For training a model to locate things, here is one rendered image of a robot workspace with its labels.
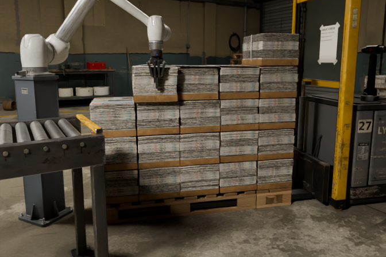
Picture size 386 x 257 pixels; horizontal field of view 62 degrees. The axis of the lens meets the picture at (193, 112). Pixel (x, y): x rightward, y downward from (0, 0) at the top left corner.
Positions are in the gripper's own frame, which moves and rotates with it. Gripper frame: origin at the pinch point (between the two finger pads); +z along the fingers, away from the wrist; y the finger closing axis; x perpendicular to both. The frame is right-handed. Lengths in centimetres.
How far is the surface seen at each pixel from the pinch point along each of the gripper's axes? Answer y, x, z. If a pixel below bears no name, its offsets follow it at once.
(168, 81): -7.9, -2.7, -0.9
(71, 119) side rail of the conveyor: 49, 27, 17
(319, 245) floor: -91, 48, 96
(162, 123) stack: -4.3, -6.7, 27.8
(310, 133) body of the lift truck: -143, -48, 51
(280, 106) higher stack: -91, -7, 19
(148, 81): 5.1, -2.8, -0.7
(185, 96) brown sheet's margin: -19.8, -7.3, 10.0
